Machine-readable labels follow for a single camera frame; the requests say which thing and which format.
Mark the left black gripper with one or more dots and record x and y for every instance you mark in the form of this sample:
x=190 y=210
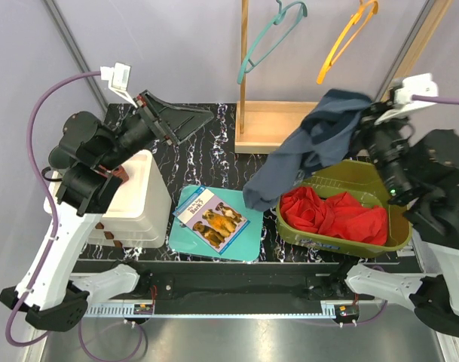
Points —
x=177 y=121

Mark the dark green metal mug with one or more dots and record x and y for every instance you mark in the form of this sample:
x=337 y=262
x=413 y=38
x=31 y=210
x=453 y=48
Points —
x=59 y=161

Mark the red tank top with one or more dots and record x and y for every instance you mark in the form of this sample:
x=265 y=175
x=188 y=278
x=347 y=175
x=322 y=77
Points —
x=339 y=216

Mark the wooden clothes rack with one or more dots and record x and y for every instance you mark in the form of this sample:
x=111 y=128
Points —
x=261 y=126

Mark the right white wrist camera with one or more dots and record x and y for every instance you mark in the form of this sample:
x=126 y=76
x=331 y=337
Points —
x=410 y=94

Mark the olive green plastic basket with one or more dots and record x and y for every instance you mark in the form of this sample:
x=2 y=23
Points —
x=360 y=180

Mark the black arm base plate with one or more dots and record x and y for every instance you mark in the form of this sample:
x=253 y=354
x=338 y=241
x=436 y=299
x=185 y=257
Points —
x=240 y=289

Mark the teal cutting mat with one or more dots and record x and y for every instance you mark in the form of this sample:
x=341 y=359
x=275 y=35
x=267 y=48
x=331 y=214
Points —
x=245 y=248

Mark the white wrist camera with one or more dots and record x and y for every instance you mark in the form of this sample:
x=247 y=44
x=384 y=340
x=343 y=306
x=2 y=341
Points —
x=117 y=78
x=410 y=94

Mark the dog picture book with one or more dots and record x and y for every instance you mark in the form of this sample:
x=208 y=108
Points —
x=214 y=221

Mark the brown red small block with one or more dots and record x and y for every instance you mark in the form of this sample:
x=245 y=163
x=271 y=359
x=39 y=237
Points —
x=120 y=173

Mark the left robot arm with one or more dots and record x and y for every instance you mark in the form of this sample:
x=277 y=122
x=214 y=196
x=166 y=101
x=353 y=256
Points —
x=87 y=156

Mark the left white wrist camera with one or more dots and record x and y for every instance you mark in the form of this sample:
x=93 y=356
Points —
x=117 y=78

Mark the navy blue tank top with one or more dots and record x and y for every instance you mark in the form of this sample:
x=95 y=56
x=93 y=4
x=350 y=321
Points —
x=321 y=140

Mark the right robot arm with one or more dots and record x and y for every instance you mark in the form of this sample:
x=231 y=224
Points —
x=424 y=179

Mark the orange hanger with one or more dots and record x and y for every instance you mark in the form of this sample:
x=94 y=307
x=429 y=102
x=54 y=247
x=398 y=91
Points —
x=364 y=13

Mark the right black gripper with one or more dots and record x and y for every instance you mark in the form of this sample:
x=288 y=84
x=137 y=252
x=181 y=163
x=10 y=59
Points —
x=369 y=115

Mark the white plastic storage box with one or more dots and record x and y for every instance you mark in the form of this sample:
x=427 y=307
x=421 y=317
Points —
x=139 y=212

